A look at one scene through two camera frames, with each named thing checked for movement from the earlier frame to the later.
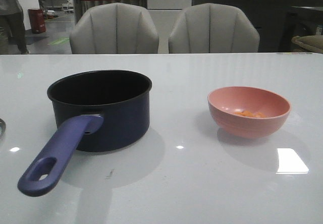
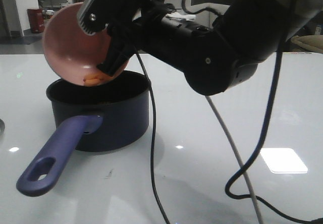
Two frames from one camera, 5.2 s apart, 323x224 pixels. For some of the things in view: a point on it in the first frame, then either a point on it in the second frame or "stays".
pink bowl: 247,112 -> 74,54
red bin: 37,20 stays
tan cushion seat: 313,43 stays
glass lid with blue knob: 2,126 stays
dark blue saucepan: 96,111 stays
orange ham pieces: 248,113 -> 93,80
